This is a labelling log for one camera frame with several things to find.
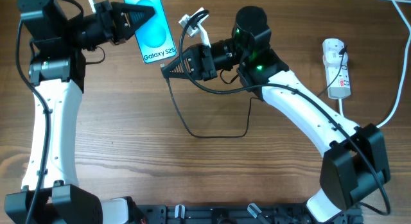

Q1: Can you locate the black camera cable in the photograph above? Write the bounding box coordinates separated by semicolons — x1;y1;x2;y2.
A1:
15;0;85;224
179;9;392;216

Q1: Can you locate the black right camera cable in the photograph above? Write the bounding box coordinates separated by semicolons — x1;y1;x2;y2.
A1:
179;9;392;216

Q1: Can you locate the black left camera cable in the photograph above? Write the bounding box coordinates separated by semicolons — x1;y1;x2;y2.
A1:
15;0;85;224

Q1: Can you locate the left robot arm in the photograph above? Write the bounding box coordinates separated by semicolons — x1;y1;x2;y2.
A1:
4;0;155;223

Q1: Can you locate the blue Galaxy smartphone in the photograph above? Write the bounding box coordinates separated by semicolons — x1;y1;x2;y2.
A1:
124;0;177;64

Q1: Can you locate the white power strip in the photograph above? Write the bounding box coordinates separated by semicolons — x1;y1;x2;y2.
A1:
322;39;351;99

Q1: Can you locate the white power strip cord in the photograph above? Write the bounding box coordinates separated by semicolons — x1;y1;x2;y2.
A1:
338;0;411;129

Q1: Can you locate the white USB charger plug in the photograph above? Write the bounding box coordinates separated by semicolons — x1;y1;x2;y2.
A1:
322;48;348;67

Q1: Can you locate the black USB charging cable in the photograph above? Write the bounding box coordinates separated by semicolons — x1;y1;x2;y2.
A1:
159;44;349;139

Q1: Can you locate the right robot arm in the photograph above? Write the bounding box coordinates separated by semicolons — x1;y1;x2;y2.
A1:
161;6;390;223

